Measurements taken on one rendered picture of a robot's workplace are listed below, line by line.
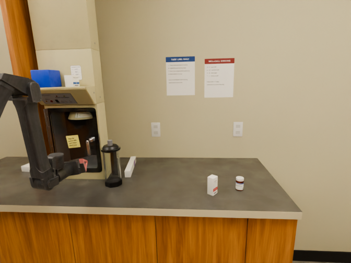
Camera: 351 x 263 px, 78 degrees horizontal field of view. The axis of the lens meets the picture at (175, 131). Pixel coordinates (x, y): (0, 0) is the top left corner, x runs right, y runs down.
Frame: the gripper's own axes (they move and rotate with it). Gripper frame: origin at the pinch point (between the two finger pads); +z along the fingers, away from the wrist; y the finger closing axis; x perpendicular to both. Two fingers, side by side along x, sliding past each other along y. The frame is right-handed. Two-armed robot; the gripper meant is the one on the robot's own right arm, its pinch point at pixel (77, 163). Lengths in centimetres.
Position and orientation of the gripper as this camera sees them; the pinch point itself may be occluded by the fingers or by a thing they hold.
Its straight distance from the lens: 123.7
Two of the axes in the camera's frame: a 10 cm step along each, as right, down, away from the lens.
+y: -9.8, 1.7, 1.1
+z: 0.8, -1.7, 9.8
